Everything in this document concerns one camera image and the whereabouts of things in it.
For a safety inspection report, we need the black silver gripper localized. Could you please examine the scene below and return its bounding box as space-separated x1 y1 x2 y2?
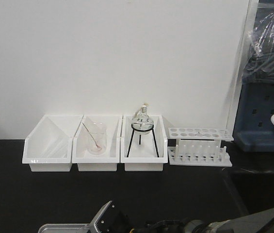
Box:
89 200 134 233

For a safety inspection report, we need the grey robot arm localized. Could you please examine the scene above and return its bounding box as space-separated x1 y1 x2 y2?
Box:
87 200 274 233

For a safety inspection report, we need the silver metal tray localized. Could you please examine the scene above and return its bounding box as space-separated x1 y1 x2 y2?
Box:
38 223 95 233

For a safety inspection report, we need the clear beaker in bin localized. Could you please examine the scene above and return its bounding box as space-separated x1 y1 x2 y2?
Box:
85 122 107 155

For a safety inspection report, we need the glass stirring rod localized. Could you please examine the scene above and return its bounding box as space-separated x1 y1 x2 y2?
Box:
82 122 101 150

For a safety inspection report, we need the white middle storage bin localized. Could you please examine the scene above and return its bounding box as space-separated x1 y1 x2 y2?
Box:
72 115 122 171

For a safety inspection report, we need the white storage bin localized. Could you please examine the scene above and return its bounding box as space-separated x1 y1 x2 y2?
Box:
72 115 122 171
22 115 83 172
120 115 168 171

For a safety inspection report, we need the white right storage bin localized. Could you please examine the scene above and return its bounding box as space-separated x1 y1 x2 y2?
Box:
120 115 168 171

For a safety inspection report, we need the white left storage bin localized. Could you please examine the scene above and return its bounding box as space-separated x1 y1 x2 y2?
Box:
22 115 83 172

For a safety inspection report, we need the glass alcohol lamp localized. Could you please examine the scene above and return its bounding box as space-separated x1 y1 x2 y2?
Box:
131 103 154 134

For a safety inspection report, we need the white test tube rack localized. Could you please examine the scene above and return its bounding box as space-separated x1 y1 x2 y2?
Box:
168 127 233 167

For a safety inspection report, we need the black sink basin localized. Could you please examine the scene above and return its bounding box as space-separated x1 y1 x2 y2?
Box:
222 168 274 216

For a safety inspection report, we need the blue pegboard drying rack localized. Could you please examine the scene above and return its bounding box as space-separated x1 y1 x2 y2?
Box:
233 83 274 152

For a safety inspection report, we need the clear plastic sheet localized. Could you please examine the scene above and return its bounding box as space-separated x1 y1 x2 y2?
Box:
227 0 274 131

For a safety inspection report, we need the black wire tripod stand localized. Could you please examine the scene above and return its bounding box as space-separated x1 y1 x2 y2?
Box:
126 123 160 158

